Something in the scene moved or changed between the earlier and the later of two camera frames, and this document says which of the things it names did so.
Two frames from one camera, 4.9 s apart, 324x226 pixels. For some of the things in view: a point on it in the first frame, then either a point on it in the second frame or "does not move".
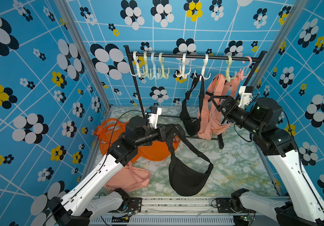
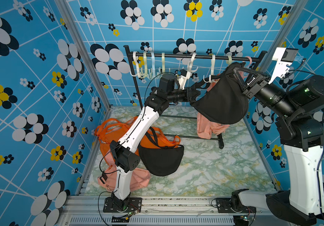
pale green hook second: x=146 y=69 does not move
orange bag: x=109 y=130 does not move
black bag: x=190 y=125 → x=225 y=103
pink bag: x=129 y=178 does not move
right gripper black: x=229 y=103 → x=255 y=84
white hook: x=183 y=74 → x=190 y=70
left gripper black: x=161 y=134 → x=188 y=97
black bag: x=186 y=178 → x=160 y=161
